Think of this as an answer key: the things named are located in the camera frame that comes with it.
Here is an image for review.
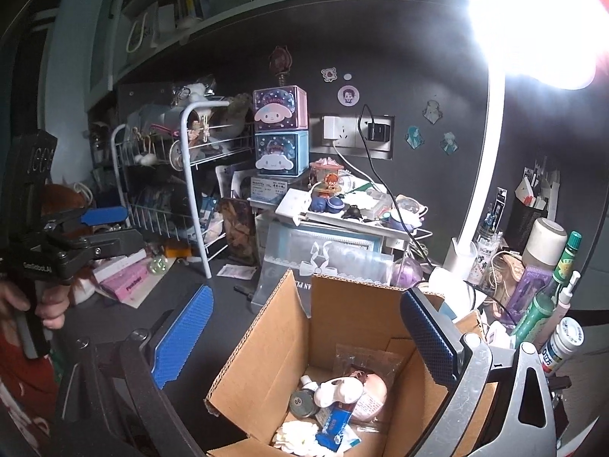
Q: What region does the white earbud case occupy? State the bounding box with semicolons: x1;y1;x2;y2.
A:
314;377;364;409

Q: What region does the silver cream tube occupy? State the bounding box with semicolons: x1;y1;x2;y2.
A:
300;376;358;452

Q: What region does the red floral sleeve forearm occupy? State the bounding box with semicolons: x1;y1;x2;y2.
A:
1;308;59;456

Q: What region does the left hand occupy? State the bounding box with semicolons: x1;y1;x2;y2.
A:
0;278;72;330

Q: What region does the pink patterned box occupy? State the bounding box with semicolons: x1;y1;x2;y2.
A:
100;263;150;302

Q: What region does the clear glass ball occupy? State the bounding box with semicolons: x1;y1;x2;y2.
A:
148;255;169;275

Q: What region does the orange small box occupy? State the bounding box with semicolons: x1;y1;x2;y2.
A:
163;241;193;259

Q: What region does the white paper leaflet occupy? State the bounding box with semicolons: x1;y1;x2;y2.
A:
217;264;257;281

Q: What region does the brown cardboard box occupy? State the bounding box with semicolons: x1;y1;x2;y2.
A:
203;268;499;457

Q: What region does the white pill bottle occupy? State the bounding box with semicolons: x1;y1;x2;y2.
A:
539;317;585;377

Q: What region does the anime character card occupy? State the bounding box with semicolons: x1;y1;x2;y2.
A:
220;198;258;265

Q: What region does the black round lens cap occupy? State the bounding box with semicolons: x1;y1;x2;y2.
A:
288;389;320;419

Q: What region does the green bottle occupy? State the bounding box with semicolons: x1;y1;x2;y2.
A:
543;230;582;303

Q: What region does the clear plastic zip bag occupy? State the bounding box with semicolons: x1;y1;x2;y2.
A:
252;221;393;315

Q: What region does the black pen holder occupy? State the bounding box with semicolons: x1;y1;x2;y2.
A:
504;199;547;253

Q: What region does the white blue medicine box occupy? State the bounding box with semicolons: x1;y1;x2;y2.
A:
250;176;308;204

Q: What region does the red haired figurine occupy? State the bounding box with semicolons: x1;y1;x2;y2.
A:
313;172;342;199

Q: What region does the pink cartoon storage box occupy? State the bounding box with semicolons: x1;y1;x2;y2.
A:
253;86;309;132

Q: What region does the white desk lamp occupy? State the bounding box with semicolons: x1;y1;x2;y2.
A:
429;0;608;320

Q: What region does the white wire shelf rack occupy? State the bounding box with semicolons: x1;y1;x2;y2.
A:
109;99;232;278

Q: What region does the wall power outlet panel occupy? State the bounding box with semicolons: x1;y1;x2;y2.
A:
309;115;394;160

